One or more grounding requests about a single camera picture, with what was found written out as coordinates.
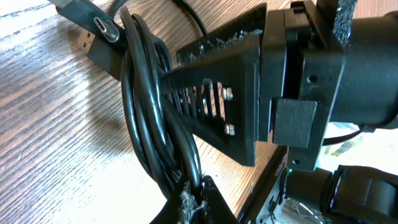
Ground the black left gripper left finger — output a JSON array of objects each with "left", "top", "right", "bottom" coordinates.
[{"left": 150, "top": 183, "right": 199, "bottom": 224}]

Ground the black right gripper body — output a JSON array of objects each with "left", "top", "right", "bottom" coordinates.
[{"left": 259, "top": 1, "right": 346, "bottom": 172}]

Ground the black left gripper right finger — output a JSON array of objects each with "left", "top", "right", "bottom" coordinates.
[{"left": 200, "top": 175, "right": 239, "bottom": 224}]

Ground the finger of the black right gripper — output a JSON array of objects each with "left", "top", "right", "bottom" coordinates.
[
  {"left": 160, "top": 35, "right": 261, "bottom": 166},
  {"left": 176, "top": 3, "right": 267, "bottom": 64}
]

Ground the black thin USB cable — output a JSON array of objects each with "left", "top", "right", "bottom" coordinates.
[{"left": 107, "top": 0, "right": 209, "bottom": 38}]

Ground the black thick USB cable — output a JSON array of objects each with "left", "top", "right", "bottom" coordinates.
[{"left": 55, "top": 0, "right": 203, "bottom": 200}]

